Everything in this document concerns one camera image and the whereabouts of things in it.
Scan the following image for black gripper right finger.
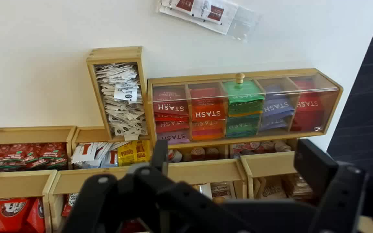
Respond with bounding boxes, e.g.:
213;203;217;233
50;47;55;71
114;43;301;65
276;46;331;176
293;137;371;233

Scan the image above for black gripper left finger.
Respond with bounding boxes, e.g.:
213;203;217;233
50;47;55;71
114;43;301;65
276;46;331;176
61;172;125;233

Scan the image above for red candy bags pile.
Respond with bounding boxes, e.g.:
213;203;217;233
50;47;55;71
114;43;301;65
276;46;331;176
0;197;47;233
61;193;78;219

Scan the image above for brown packets pile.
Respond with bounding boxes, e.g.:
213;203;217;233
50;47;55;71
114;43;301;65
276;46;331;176
256;174;315;202

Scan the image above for white and red sachets pile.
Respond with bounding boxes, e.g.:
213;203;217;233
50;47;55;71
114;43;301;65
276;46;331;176
70;141;120;168

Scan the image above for small yellow sachets pile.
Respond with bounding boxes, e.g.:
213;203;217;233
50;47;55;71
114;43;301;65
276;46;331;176
117;140;155;166

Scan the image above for red snack packets pile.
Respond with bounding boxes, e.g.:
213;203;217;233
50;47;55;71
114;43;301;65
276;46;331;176
0;143;70;171

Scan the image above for red tea bags stack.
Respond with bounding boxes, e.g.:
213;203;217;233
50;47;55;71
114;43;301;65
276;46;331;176
291;77;327;134

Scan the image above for tiered wooden organizer rack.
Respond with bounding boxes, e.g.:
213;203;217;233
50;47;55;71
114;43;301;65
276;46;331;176
0;124;315;233

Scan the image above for white sugar packets pile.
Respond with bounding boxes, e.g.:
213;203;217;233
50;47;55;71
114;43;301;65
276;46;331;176
95;62;148;141

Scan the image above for blue tea bags stack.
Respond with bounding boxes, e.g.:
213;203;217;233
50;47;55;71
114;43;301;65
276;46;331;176
259;83;298;134

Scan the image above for red and purple tea bags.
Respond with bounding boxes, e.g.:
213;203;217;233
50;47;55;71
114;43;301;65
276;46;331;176
153;88;192;145

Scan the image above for clear plastic cutlery bags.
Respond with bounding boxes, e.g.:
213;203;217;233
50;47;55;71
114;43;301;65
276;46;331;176
197;183;240;203

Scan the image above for green tea bags stack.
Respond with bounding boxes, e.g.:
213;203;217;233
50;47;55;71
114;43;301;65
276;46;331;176
222;79;266;139

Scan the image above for orange tea bags stack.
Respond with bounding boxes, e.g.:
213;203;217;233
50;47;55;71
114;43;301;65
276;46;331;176
190;86;228;141

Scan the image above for small open wooden box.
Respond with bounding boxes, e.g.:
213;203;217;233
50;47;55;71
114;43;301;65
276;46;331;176
86;46;151;141

